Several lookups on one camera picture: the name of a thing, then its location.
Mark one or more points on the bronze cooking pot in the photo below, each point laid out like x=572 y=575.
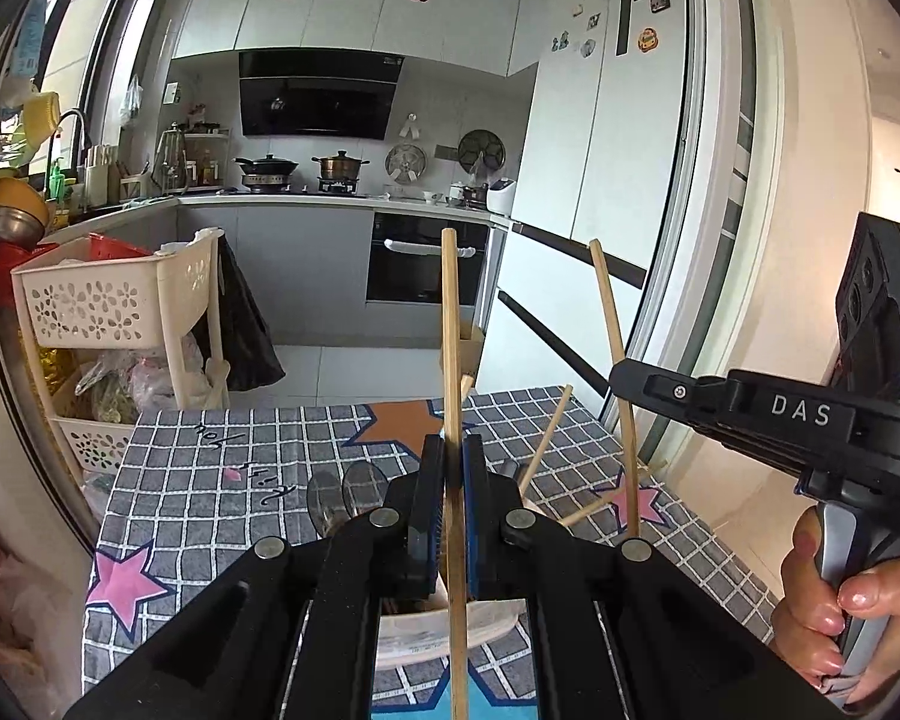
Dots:
x=339 y=167

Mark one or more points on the black range hood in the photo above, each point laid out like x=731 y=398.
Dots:
x=307 y=92

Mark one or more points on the white upper cabinets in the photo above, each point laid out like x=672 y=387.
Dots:
x=481 y=35

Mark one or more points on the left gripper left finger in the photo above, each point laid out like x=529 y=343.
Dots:
x=286 y=631

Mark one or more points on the beige plastic storage cart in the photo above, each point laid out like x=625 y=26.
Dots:
x=75 y=297

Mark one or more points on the kitchen faucet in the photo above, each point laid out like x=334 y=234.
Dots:
x=68 y=146

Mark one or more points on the black hanging bag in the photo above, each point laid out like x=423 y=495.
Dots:
x=246 y=339

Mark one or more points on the plain wooden chopstick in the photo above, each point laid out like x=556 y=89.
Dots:
x=543 y=444

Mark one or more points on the yellow bowl stack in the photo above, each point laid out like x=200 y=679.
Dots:
x=23 y=213

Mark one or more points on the beige utensil holder caddy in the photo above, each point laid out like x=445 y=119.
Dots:
x=409 y=639

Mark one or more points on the small cardboard box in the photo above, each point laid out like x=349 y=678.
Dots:
x=470 y=347

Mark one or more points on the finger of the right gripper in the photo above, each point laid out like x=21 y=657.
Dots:
x=704 y=402

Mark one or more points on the black built-in oven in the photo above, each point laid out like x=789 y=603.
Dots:
x=405 y=263

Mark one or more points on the black wok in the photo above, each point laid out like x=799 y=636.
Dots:
x=268 y=174

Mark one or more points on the person right hand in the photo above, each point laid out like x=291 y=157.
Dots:
x=811 y=614

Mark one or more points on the black handled clear spoon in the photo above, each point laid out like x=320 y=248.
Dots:
x=364 y=488
x=325 y=504

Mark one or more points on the white refrigerator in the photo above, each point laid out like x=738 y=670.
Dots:
x=596 y=166

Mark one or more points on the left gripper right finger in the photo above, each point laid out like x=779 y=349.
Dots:
x=619 y=631

